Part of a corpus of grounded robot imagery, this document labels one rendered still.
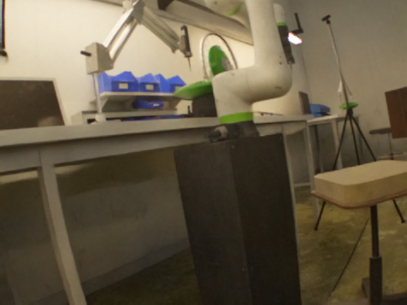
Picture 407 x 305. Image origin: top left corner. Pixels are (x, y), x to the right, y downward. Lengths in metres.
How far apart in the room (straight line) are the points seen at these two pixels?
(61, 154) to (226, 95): 0.58
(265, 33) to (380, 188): 0.64
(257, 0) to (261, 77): 0.31
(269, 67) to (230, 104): 0.19
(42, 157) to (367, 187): 0.92
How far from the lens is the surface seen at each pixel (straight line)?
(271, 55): 1.10
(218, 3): 1.30
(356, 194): 0.94
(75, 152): 0.98
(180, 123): 1.23
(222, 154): 0.93
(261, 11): 1.18
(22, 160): 0.91
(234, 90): 1.10
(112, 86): 2.02
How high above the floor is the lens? 0.79
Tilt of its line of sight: level
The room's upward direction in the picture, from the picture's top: 9 degrees counter-clockwise
